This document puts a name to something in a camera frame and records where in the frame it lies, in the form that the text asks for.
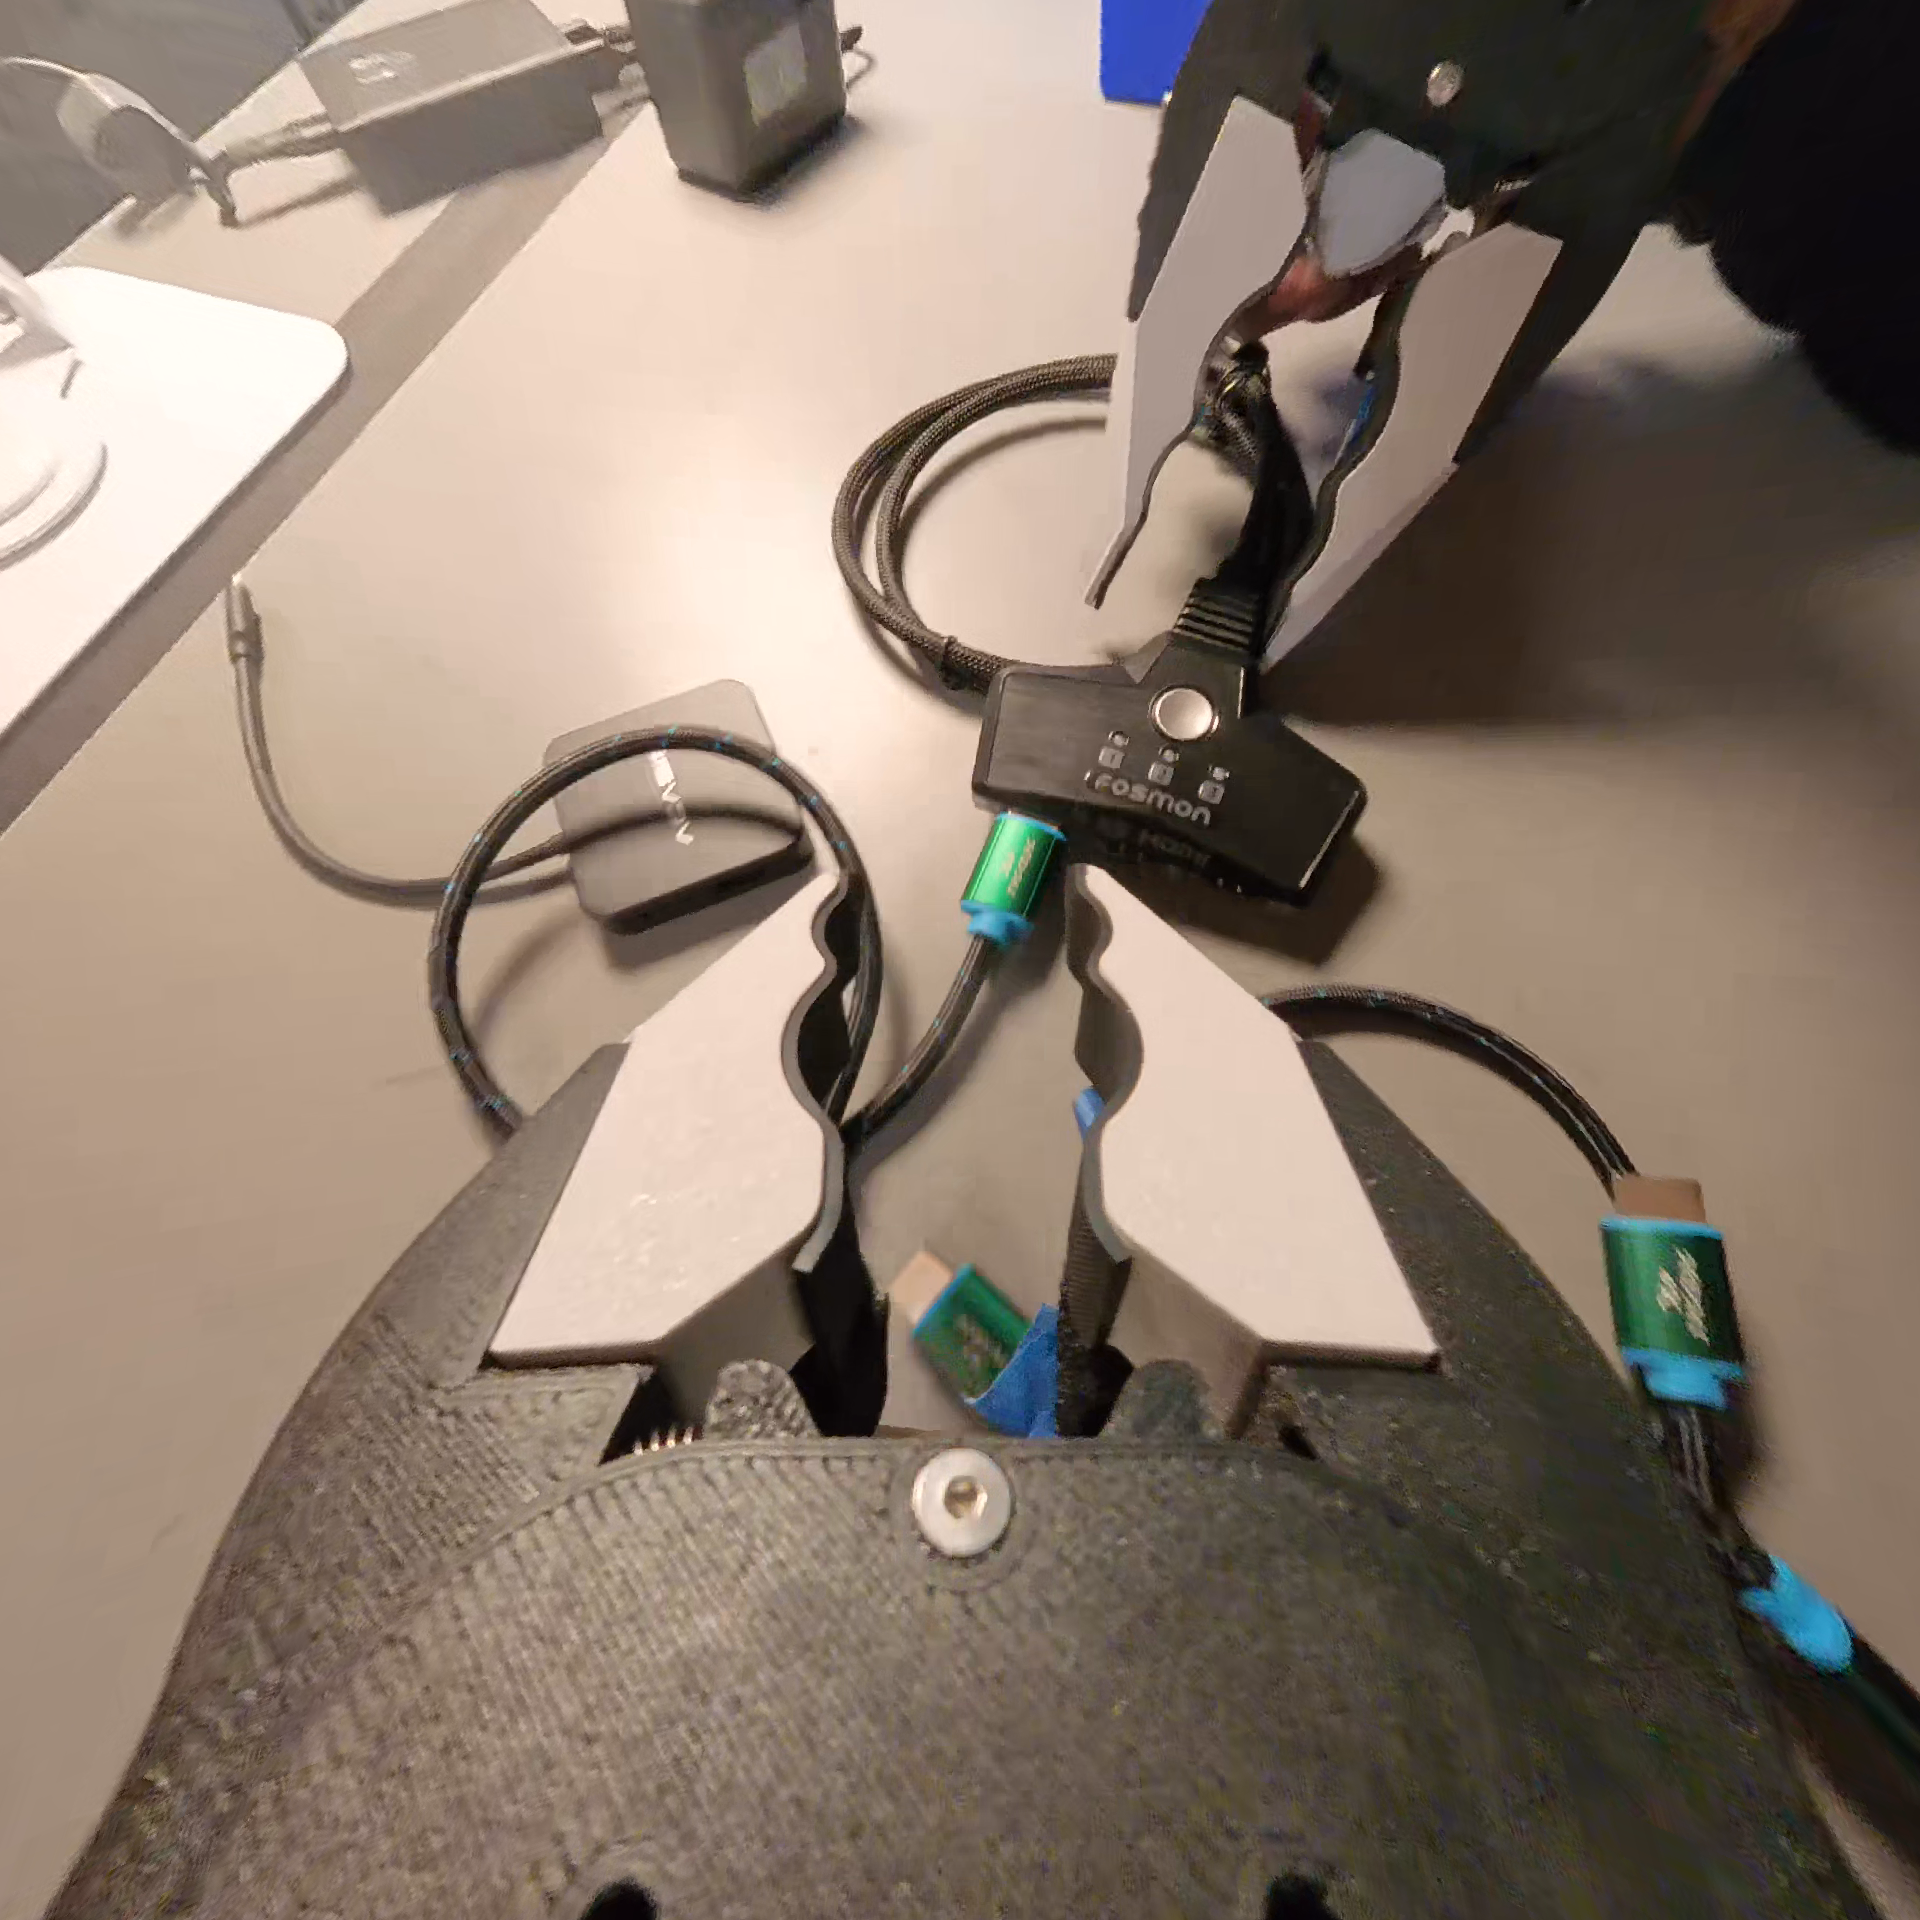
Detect blue object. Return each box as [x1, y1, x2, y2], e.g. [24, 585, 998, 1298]
[1100, 0, 1208, 108]

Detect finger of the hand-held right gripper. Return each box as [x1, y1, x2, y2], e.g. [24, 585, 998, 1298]
[1263, 221, 1566, 664]
[1084, 95, 1327, 613]

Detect dark grey usb hub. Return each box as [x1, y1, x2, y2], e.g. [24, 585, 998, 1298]
[544, 679, 819, 935]

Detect grey hub cable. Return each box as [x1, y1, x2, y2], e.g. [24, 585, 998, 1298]
[224, 583, 595, 909]

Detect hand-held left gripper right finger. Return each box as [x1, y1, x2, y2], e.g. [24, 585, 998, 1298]
[1065, 866, 1444, 1430]

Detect black braided switch cable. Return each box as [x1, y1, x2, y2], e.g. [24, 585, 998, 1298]
[831, 342, 1308, 694]

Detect silver monitor stand base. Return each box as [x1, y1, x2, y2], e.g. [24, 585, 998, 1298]
[0, 246, 351, 745]

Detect flat dark power brick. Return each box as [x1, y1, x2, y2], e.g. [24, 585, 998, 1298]
[296, 10, 600, 204]

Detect black upright power adapter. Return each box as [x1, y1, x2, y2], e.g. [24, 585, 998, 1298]
[622, 0, 852, 197]

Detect black hdmi switch box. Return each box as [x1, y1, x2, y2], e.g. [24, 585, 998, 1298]
[969, 631, 1369, 904]

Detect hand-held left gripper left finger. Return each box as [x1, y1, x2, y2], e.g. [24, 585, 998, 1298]
[487, 873, 863, 1369]

